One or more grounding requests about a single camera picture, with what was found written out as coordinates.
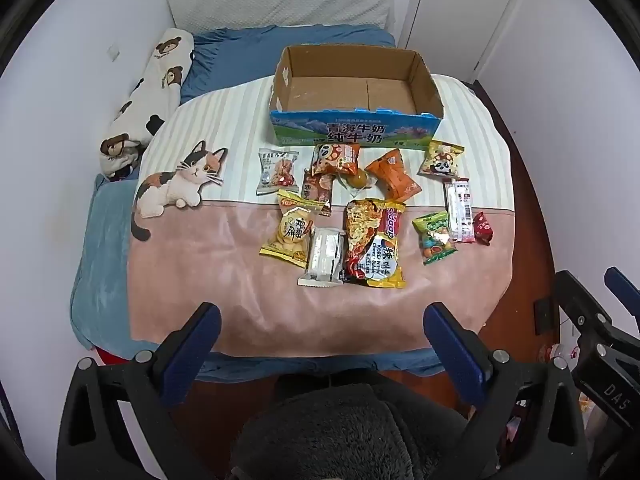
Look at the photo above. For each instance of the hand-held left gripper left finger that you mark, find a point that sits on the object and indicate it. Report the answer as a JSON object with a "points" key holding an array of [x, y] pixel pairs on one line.
{"points": [[192, 340]]}

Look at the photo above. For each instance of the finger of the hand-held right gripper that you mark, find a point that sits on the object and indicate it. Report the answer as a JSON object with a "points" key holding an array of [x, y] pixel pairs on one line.
{"points": [[622, 285], [582, 305]]}

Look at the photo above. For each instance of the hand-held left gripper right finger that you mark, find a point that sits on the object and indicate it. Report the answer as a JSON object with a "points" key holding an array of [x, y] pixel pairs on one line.
{"points": [[452, 345]]}

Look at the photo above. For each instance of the yellow panda snack packet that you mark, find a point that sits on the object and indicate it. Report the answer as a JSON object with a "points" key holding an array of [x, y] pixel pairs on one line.
{"points": [[441, 160]]}

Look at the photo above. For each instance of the brown pastry packet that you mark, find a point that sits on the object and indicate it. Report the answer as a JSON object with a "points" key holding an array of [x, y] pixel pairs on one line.
{"points": [[317, 192]]}

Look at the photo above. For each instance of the cardboard box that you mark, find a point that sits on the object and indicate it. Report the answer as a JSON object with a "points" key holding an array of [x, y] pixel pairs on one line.
{"points": [[350, 95]]}

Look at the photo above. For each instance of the cat print blanket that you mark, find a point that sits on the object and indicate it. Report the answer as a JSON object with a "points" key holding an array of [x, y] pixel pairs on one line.
{"points": [[225, 270]]}

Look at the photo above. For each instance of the red cloth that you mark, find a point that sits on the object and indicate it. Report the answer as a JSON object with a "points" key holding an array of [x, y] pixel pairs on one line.
{"points": [[112, 357]]}

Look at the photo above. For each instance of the green candy packet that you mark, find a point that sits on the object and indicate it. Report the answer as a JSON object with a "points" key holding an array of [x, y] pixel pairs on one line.
{"points": [[434, 237]]}

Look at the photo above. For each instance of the light blue blanket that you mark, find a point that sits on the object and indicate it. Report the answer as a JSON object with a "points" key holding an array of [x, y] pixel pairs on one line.
{"points": [[102, 260]]}

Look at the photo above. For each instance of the small red snack packet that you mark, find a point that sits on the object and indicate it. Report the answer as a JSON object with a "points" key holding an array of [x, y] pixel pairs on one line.
{"points": [[483, 227]]}

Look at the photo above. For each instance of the instant noodle packet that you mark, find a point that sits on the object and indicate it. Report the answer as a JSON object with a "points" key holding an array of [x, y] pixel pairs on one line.
{"points": [[375, 245]]}

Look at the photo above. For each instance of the pink white snack packet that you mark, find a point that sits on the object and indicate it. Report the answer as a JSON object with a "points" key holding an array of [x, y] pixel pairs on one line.
{"points": [[460, 210]]}

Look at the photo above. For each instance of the dark fuzzy clothing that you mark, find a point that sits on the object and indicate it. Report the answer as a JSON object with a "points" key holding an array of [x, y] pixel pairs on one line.
{"points": [[345, 430]]}

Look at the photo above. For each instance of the yellow biscuit packet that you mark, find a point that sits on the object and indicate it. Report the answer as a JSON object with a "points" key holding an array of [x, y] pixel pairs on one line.
{"points": [[292, 230]]}

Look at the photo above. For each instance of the clear white snack packet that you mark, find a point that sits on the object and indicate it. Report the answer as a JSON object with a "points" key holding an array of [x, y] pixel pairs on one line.
{"points": [[324, 257]]}

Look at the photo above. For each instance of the plain orange snack packet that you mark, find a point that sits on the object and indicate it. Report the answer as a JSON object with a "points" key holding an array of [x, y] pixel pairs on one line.
{"points": [[392, 172]]}

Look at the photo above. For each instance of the grey white snack packet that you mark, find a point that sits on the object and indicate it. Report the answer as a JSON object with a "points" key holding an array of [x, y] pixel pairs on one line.
{"points": [[277, 172]]}

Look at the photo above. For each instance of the braised egg packet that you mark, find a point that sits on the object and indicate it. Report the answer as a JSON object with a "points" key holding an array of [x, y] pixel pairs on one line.
{"points": [[357, 178]]}

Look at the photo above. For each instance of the orange panda snack packet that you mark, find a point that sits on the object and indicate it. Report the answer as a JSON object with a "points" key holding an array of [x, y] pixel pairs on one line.
{"points": [[335, 157]]}

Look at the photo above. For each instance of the bear print pillow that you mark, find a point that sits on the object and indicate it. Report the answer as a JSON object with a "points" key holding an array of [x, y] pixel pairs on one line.
{"points": [[152, 95]]}

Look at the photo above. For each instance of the white door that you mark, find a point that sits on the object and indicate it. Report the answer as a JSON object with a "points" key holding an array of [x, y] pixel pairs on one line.
{"points": [[460, 15]]}

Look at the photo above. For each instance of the white quilted headboard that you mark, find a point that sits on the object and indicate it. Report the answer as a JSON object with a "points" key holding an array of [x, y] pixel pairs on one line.
{"points": [[280, 2]]}

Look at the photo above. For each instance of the white wall socket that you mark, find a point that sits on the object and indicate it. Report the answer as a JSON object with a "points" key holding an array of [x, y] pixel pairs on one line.
{"points": [[114, 53]]}

